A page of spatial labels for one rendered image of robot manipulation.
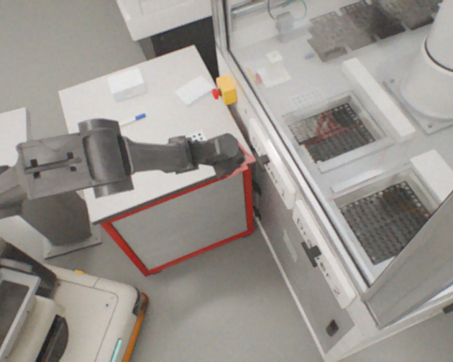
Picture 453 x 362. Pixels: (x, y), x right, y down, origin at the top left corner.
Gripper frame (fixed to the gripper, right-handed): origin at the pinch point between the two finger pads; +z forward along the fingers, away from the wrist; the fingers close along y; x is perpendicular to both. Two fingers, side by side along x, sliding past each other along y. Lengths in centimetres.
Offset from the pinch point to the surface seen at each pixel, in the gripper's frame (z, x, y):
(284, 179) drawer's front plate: 9.6, -6.0, 2.1
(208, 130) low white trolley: 13.1, 31.6, -18.2
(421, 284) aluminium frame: -11, -49, 27
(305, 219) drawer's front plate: 9.6, -19.4, 2.0
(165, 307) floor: 37, -1, -102
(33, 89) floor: 7, 168, -132
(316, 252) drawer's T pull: 9.9, -28.3, 0.0
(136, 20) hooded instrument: -4, 83, -16
